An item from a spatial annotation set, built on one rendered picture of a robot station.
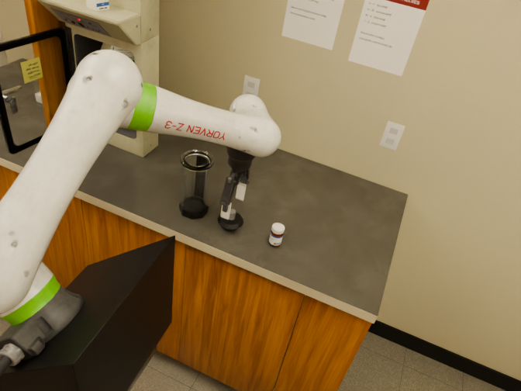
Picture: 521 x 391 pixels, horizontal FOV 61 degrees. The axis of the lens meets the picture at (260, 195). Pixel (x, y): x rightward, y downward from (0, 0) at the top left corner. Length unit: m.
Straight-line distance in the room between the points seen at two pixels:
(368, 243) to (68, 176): 1.12
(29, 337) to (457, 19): 1.55
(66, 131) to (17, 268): 0.25
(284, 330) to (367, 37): 1.11
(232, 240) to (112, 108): 0.79
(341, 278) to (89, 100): 0.98
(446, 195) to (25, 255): 1.61
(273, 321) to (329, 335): 0.21
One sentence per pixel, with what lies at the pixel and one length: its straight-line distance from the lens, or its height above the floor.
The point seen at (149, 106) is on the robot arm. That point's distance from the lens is 1.05.
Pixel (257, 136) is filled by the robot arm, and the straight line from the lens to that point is 1.16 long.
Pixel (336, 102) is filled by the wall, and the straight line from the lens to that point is 1.89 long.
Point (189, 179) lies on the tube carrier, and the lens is 1.49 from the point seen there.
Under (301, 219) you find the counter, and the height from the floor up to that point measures 0.94.
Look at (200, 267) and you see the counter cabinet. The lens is 1.65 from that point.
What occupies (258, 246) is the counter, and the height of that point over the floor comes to 0.94.
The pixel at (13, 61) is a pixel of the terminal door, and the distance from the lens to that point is 1.74.
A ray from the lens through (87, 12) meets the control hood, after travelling 1.61.
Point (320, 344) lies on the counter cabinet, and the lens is 1.69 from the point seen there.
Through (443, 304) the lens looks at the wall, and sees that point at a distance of 2.41.
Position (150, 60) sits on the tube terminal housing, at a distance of 1.73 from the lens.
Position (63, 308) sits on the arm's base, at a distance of 1.05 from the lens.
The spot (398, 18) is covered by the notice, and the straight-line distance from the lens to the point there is 1.75.
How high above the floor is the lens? 2.02
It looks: 38 degrees down
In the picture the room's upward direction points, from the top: 11 degrees clockwise
